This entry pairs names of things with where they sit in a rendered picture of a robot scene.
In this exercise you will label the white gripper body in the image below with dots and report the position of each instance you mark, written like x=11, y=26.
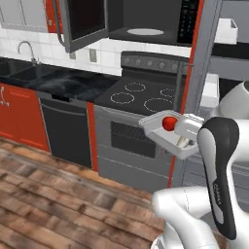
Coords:
x=189, y=127

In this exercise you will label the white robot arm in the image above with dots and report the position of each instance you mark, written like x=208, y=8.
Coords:
x=181, y=210

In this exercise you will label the pale fish piece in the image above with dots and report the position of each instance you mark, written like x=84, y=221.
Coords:
x=182, y=141

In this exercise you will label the red tomato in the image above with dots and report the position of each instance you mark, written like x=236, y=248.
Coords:
x=168, y=123

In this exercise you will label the grey oven door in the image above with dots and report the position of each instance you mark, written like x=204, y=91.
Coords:
x=126, y=142

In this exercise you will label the white microwave turntable plate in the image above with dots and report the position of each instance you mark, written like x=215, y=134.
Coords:
x=145, y=31

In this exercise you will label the black microwave oven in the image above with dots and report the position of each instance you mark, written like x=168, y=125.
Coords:
x=146, y=16

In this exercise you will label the grey microwave door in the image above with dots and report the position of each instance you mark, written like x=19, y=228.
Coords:
x=86, y=19

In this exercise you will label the red cupboard door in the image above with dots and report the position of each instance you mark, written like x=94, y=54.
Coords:
x=22, y=120

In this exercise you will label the white fridge drawer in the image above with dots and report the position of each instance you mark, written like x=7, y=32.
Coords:
x=210, y=92

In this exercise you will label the grey stove knob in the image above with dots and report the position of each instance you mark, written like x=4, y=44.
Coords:
x=138, y=61
x=127, y=60
x=174, y=67
x=149, y=63
x=161, y=65

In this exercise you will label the grey stove with black hob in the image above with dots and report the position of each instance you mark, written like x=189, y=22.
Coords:
x=129, y=97

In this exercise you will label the grey fridge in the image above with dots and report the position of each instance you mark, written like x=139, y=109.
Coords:
x=202, y=48

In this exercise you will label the white box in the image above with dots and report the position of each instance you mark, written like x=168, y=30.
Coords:
x=227, y=32

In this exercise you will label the black dishwasher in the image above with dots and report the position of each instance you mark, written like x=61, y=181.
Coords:
x=66, y=133

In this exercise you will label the silver tap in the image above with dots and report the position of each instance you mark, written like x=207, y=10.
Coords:
x=30, y=52

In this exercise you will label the black sink basin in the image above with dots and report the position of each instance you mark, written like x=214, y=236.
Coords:
x=19, y=69

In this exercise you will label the grey wall outlet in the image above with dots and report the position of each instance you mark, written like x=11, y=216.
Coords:
x=72, y=55
x=93, y=55

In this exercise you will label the grey wall cupboards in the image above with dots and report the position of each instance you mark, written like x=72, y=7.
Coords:
x=22, y=14

